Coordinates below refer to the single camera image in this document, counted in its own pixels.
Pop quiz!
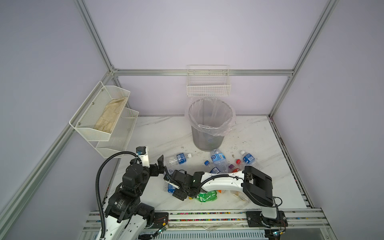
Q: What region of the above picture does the green plastic bottle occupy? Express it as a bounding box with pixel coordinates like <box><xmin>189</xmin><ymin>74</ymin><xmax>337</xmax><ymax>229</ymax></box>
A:
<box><xmin>196</xmin><ymin>191</ymin><xmax>218</xmax><ymax>203</ymax></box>

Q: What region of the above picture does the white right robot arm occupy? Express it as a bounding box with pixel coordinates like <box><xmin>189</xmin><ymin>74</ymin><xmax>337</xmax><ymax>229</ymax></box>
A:
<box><xmin>164</xmin><ymin>166</ymin><xmax>287</xmax><ymax>228</ymax></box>

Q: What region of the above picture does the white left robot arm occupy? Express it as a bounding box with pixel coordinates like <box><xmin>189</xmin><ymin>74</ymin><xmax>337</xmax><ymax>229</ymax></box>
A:
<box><xmin>95</xmin><ymin>151</ymin><xmax>168</xmax><ymax>240</ymax></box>

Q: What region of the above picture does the grey mesh waste bin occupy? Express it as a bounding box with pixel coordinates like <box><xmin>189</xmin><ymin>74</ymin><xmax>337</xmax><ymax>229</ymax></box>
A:
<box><xmin>188</xmin><ymin>98</ymin><xmax>236</xmax><ymax>152</ymax></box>

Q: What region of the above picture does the clear plastic bin liner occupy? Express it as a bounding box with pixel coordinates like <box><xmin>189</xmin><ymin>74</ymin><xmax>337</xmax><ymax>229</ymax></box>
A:
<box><xmin>185</xmin><ymin>97</ymin><xmax>236</xmax><ymax>137</ymax></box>

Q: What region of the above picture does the clear bottle blue label white cap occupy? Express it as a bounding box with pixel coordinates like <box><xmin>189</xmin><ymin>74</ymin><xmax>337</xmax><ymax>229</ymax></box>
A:
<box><xmin>166</xmin><ymin>153</ymin><xmax>192</xmax><ymax>166</ymax></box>

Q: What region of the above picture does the small bottle blue cap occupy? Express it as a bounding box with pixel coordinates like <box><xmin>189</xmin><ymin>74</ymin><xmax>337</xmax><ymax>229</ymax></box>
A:
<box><xmin>204</xmin><ymin>161</ymin><xmax>221</xmax><ymax>174</ymax></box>

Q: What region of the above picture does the large clear bottle light-blue label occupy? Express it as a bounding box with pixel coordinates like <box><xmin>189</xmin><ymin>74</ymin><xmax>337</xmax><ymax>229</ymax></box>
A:
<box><xmin>211</xmin><ymin>149</ymin><xmax>229</xmax><ymax>173</ymax></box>

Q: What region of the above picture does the lower white mesh shelf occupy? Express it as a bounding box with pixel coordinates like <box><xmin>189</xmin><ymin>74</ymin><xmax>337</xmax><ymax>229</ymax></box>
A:
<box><xmin>96</xmin><ymin>108</ymin><xmax>139</xmax><ymax>159</ymax></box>

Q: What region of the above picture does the white mesh shelf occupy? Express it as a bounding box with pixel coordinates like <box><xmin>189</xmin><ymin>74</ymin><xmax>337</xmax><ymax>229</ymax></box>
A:
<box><xmin>96</xmin><ymin>108</ymin><xmax>139</xmax><ymax>159</ymax></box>
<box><xmin>69</xmin><ymin>82</ymin><xmax>131</xmax><ymax>142</ymax></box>

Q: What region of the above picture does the red label bottle purple cap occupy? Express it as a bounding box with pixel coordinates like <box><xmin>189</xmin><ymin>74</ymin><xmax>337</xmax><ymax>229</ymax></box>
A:
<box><xmin>229</xmin><ymin>164</ymin><xmax>239</xmax><ymax>173</ymax></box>

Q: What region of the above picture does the bottle blue label right side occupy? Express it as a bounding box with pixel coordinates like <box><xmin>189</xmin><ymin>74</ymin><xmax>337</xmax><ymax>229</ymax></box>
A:
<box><xmin>240</xmin><ymin>150</ymin><xmax>259</xmax><ymax>169</ymax></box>

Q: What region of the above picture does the beige cloth in shelf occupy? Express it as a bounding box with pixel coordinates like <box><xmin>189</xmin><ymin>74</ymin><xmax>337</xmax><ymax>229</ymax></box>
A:
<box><xmin>94</xmin><ymin>97</ymin><xmax>128</xmax><ymax>134</ymax></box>

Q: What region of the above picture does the upper white mesh shelf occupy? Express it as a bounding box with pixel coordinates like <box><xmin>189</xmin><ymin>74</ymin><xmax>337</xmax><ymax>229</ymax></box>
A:
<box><xmin>69</xmin><ymin>82</ymin><xmax>131</xmax><ymax>142</ymax></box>

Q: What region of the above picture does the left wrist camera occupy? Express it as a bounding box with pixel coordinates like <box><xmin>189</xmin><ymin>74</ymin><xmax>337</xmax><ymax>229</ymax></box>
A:
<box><xmin>136</xmin><ymin>146</ymin><xmax>150</xmax><ymax>168</ymax></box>

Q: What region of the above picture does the white wire wall basket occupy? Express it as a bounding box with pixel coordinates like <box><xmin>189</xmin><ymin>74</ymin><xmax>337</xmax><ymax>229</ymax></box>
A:
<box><xmin>187</xmin><ymin>65</ymin><xmax>232</xmax><ymax>97</ymax></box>

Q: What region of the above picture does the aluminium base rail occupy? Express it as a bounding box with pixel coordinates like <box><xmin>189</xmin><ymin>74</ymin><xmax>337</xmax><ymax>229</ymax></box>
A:
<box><xmin>80</xmin><ymin>206</ymin><xmax>331</xmax><ymax>240</ymax></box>

